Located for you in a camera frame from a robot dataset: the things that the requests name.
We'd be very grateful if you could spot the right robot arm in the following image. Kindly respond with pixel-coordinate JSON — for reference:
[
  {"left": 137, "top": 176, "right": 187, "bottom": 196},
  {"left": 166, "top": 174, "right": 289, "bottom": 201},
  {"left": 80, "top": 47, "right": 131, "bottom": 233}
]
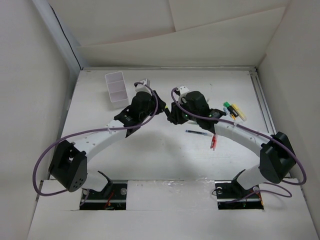
[{"left": 168, "top": 86, "right": 297, "bottom": 197}]

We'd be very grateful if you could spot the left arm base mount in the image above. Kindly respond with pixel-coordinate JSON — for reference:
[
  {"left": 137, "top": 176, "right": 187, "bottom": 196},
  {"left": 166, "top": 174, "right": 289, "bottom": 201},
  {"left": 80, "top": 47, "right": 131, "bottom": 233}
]
[{"left": 79, "top": 171, "right": 128, "bottom": 211}]

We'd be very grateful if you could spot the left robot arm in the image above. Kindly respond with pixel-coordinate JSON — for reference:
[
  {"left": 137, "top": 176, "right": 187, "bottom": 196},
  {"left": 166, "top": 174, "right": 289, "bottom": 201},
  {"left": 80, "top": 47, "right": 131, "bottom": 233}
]
[{"left": 48, "top": 91, "right": 166, "bottom": 199}]

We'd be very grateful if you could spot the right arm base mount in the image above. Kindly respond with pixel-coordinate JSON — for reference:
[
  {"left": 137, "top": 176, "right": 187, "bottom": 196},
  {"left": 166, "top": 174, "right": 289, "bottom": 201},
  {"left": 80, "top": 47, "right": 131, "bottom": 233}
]
[{"left": 211, "top": 170, "right": 264, "bottom": 210}]

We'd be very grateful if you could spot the dark blue pen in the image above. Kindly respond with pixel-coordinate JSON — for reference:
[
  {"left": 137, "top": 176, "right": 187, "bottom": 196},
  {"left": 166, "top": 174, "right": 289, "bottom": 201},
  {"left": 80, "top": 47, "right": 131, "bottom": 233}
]
[{"left": 185, "top": 129, "right": 210, "bottom": 136}]

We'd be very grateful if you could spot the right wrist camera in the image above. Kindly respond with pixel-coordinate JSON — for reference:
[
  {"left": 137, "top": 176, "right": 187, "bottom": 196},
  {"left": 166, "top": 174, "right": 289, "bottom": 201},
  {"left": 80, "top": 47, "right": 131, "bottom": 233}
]
[{"left": 174, "top": 85, "right": 190, "bottom": 97}]

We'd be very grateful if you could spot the green highlighter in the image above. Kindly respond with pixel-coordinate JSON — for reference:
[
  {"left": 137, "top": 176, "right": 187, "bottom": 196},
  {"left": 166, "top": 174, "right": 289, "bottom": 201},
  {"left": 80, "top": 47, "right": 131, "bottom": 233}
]
[{"left": 223, "top": 101, "right": 232, "bottom": 113}]

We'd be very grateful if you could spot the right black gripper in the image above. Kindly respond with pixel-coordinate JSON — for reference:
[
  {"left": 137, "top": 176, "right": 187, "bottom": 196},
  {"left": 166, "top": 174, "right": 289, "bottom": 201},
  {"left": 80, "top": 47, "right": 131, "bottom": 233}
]
[{"left": 167, "top": 98, "right": 200, "bottom": 125}]

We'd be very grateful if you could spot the white three-compartment organizer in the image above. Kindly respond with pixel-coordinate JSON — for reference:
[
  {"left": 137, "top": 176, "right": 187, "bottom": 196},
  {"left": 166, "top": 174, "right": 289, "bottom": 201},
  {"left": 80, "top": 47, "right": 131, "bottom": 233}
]
[{"left": 105, "top": 71, "right": 129, "bottom": 109}]

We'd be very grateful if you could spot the yellow utility knife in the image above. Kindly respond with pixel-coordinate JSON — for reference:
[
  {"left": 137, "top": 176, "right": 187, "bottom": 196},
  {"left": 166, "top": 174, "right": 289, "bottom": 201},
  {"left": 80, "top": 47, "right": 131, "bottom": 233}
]
[{"left": 228, "top": 105, "right": 239, "bottom": 118}]

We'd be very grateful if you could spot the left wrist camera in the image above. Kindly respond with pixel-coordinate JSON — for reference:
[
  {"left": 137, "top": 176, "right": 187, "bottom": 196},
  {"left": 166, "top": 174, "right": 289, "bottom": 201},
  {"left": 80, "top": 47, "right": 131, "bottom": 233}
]
[{"left": 134, "top": 78, "right": 150, "bottom": 93}]

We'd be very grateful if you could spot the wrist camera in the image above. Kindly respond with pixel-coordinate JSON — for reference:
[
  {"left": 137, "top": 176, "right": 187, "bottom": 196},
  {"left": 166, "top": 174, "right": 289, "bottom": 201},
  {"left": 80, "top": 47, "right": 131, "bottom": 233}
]
[
  {"left": 134, "top": 78, "right": 150, "bottom": 93},
  {"left": 174, "top": 85, "right": 190, "bottom": 97}
]

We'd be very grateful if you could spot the red pen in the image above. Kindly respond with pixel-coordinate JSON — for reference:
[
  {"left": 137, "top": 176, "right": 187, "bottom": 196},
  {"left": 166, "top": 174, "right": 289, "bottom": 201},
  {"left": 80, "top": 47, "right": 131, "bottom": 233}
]
[{"left": 210, "top": 134, "right": 218, "bottom": 151}]

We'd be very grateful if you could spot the cream yellow highlighter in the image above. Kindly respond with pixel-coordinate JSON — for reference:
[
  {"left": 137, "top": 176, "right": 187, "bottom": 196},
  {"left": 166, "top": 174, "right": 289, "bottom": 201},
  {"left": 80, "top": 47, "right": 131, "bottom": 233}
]
[{"left": 232, "top": 103, "right": 247, "bottom": 122}]

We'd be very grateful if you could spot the blue marker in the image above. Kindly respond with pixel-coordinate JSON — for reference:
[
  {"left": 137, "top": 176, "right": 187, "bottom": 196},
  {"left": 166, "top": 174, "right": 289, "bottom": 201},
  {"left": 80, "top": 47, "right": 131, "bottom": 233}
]
[{"left": 223, "top": 107, "right": 231, "bottom": 116}]

